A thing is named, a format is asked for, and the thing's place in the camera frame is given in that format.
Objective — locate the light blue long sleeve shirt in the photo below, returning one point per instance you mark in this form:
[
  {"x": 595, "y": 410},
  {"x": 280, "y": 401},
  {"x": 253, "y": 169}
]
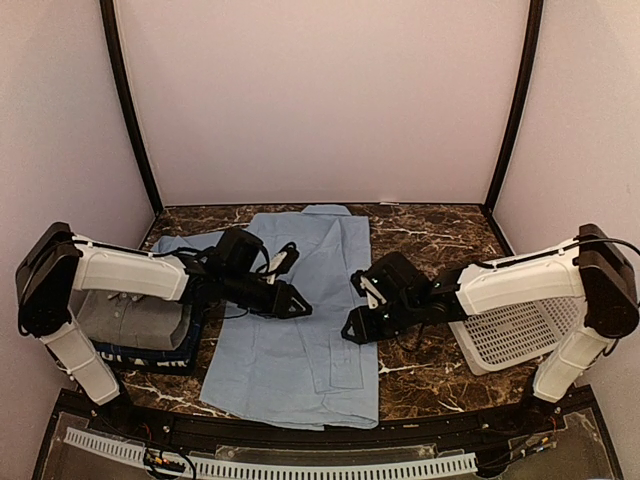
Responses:
[{"x": 300, "y": 373}]

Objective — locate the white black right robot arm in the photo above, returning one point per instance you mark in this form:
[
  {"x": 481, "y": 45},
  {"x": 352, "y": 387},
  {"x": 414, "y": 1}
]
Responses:
[{"x": 590, "y": 265}]

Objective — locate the white slotted cable duct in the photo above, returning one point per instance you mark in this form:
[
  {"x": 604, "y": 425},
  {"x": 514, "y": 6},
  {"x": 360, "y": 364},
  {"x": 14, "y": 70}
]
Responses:
[{"x": 231, "y": 462}]

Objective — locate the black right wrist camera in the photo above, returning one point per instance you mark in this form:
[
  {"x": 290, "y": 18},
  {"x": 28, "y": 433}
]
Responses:
[{"x": 396, "y": 279}]

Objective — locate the black frame post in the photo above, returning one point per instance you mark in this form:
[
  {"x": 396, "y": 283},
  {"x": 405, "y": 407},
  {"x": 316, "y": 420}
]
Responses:
[
  {"x": 128, "y": 109},
  {"x": 517, "y": 107}
]

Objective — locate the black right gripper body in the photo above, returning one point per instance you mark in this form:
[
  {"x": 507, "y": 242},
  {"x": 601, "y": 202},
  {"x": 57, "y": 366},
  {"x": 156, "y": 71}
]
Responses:
[{"x": 392, "y": 324}]

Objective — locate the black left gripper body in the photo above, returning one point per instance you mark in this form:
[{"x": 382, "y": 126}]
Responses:
[{"x": 238, "y": 293}]

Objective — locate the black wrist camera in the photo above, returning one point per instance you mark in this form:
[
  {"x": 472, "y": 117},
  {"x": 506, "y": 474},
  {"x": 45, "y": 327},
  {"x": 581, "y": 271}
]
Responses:
[
  {"x": 396, "y": 279},
  {"x": 241, "y": 252}
]

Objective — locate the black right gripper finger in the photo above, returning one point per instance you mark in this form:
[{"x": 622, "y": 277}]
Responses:
[
  {"x": 357, "y": 327},
  {"x": 361, "y": 282}
]

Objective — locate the folded grey button shirt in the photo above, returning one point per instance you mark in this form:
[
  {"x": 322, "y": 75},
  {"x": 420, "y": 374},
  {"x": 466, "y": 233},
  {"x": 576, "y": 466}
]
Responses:
[{"x": 134, "y": 321}]

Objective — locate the folded black printed shirt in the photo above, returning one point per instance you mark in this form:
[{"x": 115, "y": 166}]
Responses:
[{"x": 184, "y": 366}]

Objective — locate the white plastic mesh basket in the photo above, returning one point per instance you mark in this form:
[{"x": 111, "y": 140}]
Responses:
[{"x": 510, "y": 335}]

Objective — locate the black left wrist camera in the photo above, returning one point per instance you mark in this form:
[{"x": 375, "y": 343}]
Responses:
[{"x": 241, "y": 252}]

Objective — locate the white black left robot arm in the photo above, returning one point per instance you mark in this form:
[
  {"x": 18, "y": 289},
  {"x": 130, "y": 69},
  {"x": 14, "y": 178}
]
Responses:
[{"x": 61, "y": 265}]

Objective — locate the folded navy plaid shirt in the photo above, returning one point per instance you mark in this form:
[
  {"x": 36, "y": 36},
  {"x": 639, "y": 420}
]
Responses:
[{"x": 184, "y": 350}]

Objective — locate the black left frame post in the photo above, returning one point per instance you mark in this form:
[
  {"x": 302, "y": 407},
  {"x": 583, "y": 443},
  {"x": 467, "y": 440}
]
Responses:
[{"x": 128, "y": 109}]

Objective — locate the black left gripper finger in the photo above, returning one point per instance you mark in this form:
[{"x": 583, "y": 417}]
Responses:
[
  {"x": 291, "y": 303},
  {"x": 273, "y": 313}
]

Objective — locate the black right frame post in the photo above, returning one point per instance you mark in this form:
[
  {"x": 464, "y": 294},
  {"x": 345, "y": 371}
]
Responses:
[{"x": 517, "y": 107}]

